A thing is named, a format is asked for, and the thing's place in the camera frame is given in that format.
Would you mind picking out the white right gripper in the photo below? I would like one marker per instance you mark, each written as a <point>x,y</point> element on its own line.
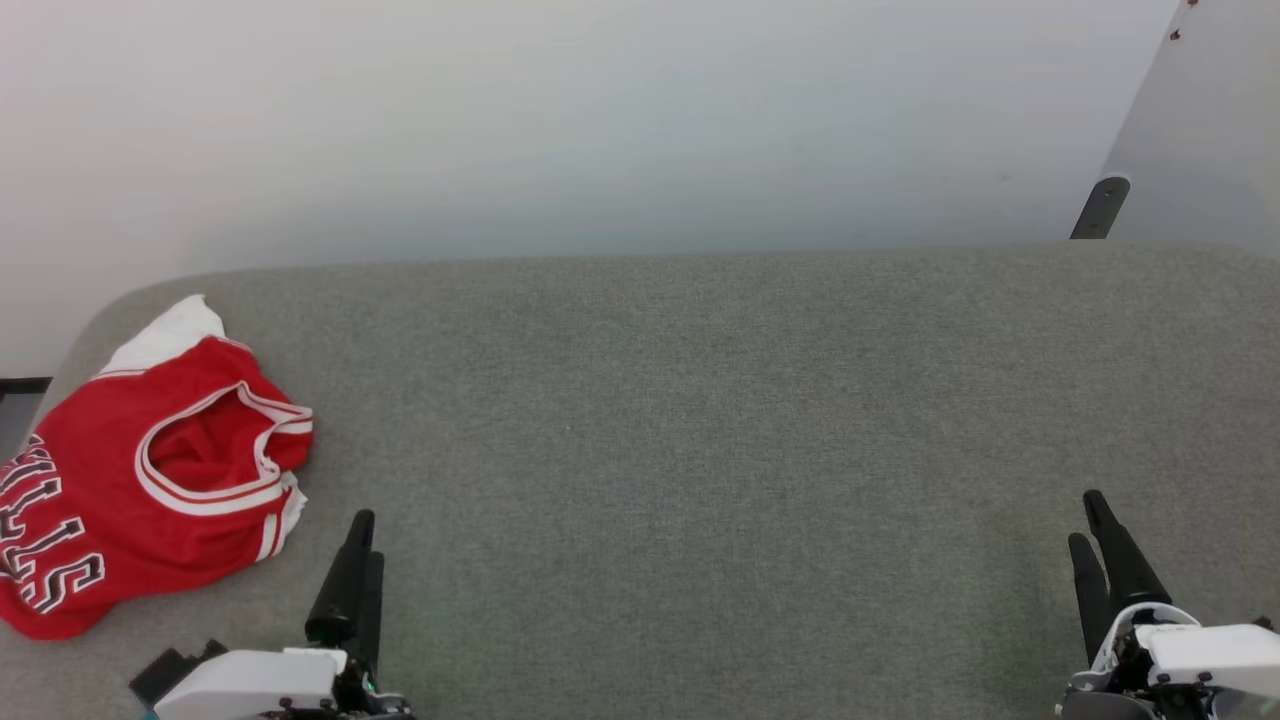
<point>1210,665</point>

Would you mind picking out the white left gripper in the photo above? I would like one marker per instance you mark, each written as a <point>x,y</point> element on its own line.
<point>260,685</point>

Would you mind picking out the red Bulls basketball jersey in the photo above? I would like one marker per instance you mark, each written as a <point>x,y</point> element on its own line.
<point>100,470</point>

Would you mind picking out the black baseboard strip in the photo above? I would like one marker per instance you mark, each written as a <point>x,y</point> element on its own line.
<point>22,386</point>

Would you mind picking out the white board panel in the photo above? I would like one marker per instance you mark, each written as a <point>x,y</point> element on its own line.
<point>1200,130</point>

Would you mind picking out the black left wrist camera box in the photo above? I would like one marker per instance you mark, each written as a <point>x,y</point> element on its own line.
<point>165,675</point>

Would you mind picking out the black rounded bracket leg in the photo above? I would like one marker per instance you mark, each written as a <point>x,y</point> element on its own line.
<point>1100,208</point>

